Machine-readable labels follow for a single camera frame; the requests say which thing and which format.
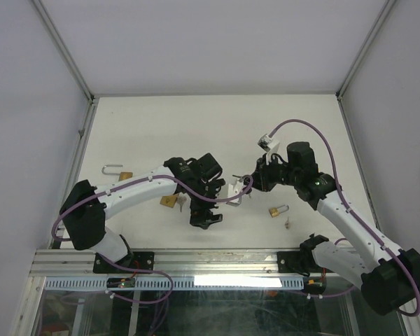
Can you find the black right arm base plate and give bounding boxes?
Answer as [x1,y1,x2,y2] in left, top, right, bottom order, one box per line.
[276,251,310,277]

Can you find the black headed key pair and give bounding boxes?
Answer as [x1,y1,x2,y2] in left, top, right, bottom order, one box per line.
[232,175,251,197]

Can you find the large brass padlock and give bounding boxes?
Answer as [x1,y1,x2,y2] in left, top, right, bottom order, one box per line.
[101,164,133,181]

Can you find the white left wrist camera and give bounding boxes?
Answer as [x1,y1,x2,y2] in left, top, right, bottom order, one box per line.
[226,178,247,207]

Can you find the small keys near small padlock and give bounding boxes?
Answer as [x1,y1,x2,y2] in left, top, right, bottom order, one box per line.
[285,217,292,230]

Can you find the silver key bunch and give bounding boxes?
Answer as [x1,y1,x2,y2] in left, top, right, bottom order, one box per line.
[176,195,187,211]

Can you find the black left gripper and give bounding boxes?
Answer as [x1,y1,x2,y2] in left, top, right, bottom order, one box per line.
[189,180,225,229]

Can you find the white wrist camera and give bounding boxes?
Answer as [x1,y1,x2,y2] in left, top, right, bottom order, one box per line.
[258,134,280,165]
[226,178,247,207]

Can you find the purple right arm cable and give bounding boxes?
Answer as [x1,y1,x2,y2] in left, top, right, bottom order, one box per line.
[269,119,420,318]

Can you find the medium brass padlock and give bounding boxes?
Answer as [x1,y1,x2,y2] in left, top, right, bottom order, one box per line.
[160,195,179,208]

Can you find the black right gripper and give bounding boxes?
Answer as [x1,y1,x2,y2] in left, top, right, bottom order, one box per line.
[243,153,300,193]

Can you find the aluminium mounting rail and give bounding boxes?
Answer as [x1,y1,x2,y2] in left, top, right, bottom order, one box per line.
[29,248,299,277]

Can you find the small brass padlock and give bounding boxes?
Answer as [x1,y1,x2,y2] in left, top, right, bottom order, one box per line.
[268,204,290,218]

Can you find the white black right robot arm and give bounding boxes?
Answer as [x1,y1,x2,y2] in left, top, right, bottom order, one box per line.
[252,136,420,315]

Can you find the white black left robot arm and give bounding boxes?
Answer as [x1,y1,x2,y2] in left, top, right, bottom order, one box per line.
[59,153,225,272]

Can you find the white slotted cable duct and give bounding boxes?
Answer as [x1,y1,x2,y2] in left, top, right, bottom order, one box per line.
[45,275,304,291]

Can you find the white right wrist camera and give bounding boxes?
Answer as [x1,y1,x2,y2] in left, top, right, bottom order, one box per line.
[258,134,280,165]

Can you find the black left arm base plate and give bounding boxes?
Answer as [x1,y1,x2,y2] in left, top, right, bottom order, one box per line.
[92,251,155,274]

